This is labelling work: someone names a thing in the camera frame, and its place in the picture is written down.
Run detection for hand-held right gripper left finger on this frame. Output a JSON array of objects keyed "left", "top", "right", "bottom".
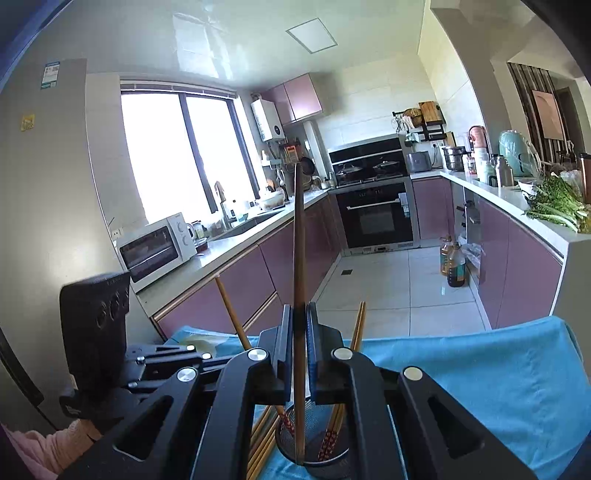
[{"left": 58, "top": 304, "right": 295, "bottom": 480}]

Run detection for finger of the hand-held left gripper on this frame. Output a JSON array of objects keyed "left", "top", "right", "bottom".
[
  {"left": 134, "top": 362, "right": 225, "bottom": 392},
  {"left": 134, "top": 342, "right": 241, "bottom": 365}
]

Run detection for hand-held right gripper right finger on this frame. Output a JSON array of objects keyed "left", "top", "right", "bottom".
[{"left": 306, "top": 302, "right": 539, "bottom": 480}]

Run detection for bunch of bamboo chopsticks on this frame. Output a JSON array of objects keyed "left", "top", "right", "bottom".
[{"left": 213, "top": 276, "right": 367, "bottom": 480}]

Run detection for black mesh utensil holder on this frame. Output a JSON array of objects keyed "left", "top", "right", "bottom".
[{"left": 276, "top": 404, "right": 356, "bottom": 480}]

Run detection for dark brown chopstick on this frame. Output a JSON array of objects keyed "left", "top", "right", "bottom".
[{"left": 293, "top": 162, "right": 307, "bottom": 466}]

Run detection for white toaster oven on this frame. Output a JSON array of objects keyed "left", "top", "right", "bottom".
[{"left": 115, "top": 212, "right": 198, "bottom": 284}]

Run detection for grey refrigerator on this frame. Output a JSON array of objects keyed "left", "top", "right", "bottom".
[{"left": 0, "top": 58, "right": 158, "bottom": 435}]

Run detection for blue floral tablecloth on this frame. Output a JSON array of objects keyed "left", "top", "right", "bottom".
[{"left": 164, "top": 315, "right": 591, "bottom": 480}]

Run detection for black built-in oven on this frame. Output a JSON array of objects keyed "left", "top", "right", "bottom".
[{"left": 335, "top": 181, "right": 416, "bottom": 252}]

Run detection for beige clay pot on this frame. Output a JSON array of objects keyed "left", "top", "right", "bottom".
[{"left": 256, "top": 189, "right": 284, "bottom": 210}]

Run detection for steel sink faucet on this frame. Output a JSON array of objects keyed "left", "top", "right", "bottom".
[{"left": 215, "top": 181, "right": 234, "bottom": 229}]

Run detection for cooking oil bottle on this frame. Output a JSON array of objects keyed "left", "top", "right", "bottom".
[
  {"left": 447, "top": 241, "right": 468, "bottom": 288},
  {"left": 438, "top": 235, "right": 455, "bottom": 277}
]

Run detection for kitchen window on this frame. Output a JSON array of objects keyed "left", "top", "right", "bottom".
[{"left": 120, "top": 80, "right": 262, "bottom": 223}]

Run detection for black range hood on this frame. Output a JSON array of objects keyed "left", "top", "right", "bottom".
[{"left": 328, "top": 135, "right": 407, "bottom": 164}]

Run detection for white water heater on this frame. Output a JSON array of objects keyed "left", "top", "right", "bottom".
[{"left": 250, "top": 98, "right": 283, "bottom": 141}]

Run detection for steel stock pot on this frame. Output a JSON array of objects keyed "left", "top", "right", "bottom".
[{"left": 442, "top": 145, "right": 467, "bottom": 172}]

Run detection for steel bottle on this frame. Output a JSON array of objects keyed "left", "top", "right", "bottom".
[{"left": 495, "top": 156, "right": 515, "bottom": 188}]

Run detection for mint green appliance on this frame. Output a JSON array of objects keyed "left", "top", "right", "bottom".
[{"left": 499, "top": 130, "right": 536, "bottom": 177}]

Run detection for green leafy vegetables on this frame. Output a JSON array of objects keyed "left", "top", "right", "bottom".
[{"left": 522, "top": 173, "right": 591, "bottom": 234}]

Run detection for square ceiling light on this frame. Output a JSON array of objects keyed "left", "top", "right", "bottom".
[{"left": 285, "top": 17, "right": 338, "bottom": 49}]

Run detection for brown tumbler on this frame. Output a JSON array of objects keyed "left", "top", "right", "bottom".
[{"left": 579, "top": 152, "right": 591, "bottom": 204}]

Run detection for black wall rack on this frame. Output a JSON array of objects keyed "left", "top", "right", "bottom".
[{"left": 392, "top": 108, "right": 455, "bottom": 144}]

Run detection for purple wall cabinet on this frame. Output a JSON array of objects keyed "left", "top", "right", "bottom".
[{"left": 259, "top": 74, "right": 323, "bottom": 125}]

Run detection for framed wall picture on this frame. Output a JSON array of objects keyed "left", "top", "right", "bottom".
[{"left": 531, "top": 89, "right": 565, "bottom": 141}]

